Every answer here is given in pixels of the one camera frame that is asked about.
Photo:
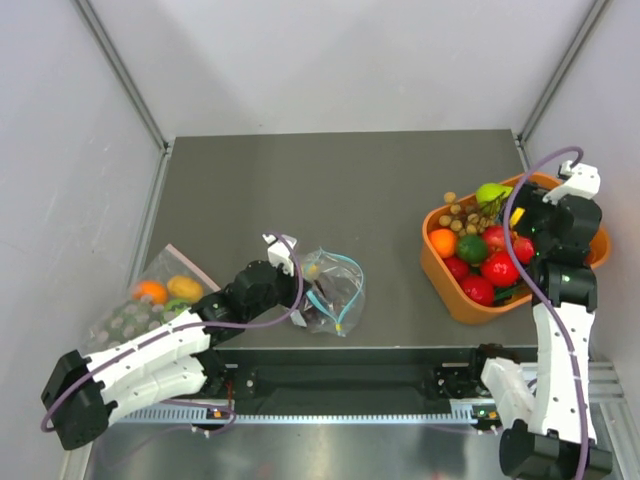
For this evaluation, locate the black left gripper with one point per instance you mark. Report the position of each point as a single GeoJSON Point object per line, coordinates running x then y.
{"type": "Point", "coordinates": [292, 283]}

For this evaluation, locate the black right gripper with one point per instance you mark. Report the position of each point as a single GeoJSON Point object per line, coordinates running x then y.
{"type": "Point", "coordinates": [529, 198]}

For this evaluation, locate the clear zip bag blue seal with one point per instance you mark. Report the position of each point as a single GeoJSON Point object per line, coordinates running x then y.
{"type": "Point", "coordinates": [334, 264]}

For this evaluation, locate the fake green pear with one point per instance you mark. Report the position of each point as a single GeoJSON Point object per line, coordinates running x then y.
{"type": "Point", "coordinates": [492, 193]}

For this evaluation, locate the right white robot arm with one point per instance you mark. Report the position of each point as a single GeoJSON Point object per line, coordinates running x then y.
{"type": "Point", "coordinates": [548, 432]}

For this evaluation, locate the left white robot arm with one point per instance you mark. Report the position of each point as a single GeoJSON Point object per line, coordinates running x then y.
{"type": "Point", "coordinates": [85, 394]}

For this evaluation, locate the fake dark grapes in bag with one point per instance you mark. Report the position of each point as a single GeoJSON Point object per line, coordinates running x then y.
{"type": "Point", "coordinates": [333, 296]}

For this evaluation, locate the fake red apple top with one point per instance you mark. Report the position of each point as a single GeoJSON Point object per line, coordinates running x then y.
{"type": "Point", "coordinates": [496, 240]}

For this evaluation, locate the fake big red apple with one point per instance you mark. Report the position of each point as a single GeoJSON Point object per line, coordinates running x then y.
{"type": "Point", "coordinates": [500, 270]}

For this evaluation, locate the fake green lime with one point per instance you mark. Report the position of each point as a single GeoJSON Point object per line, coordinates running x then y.
{"type": "Point", "coordinates": [472, 249]}

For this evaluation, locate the fake brown longan bunch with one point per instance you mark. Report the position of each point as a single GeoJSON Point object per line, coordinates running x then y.
{"type": "Point", "coordinates": [470, 218]}

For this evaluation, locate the fake yellow fruit pink bag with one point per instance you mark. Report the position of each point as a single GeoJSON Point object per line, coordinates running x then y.
{"type": "Point", "coordinates": [185, 288]}

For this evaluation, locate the fake red apple bin front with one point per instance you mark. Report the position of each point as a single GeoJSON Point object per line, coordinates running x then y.
{"type": "Point", "coordinates": [478, 289]}

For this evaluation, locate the fake red apple bin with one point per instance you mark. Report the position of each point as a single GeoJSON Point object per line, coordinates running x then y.
{"type": "Point", "coordinates": [478, 289]}
{"type": "Point", "coordinates": [458, 268]}

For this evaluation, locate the clear zip bag pink seal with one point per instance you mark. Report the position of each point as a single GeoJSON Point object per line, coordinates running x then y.
{"type": "Point", "coordinates": [128, 319]}

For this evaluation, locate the fake red apple bin left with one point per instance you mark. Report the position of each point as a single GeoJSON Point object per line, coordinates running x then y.
{"type": "Point", "coordinates": [458, 268]}

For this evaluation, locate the fake orange left in bin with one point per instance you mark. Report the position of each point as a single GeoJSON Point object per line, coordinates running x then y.
{"type": "Point", "coordinates": [443, 241]}

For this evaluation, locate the fake orange in pink bag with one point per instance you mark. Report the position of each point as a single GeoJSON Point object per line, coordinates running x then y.
{"type": "Point", "coordinates": [149, 290]}

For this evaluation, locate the orange plastic fruit bin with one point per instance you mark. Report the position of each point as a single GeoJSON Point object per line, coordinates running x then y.
{"type": "Point", "coordinates": [459, 305]}

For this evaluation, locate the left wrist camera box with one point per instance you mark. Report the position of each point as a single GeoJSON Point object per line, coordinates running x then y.
{"type": "Point", "coordinates": [281, 252]}

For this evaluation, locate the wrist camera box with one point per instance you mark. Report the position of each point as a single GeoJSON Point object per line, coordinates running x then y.
{"type": "Point", "coordinates": [281, 252]}
{"type": "Point", "coordinates": [579, 180]}

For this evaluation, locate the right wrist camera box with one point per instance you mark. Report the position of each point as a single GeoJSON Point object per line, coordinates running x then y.
{"type": "Point", "coordinates": [579, 180]}

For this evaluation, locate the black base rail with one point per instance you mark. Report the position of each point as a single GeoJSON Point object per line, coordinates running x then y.
{"type": "Point", "coordinates": [349, 381]}

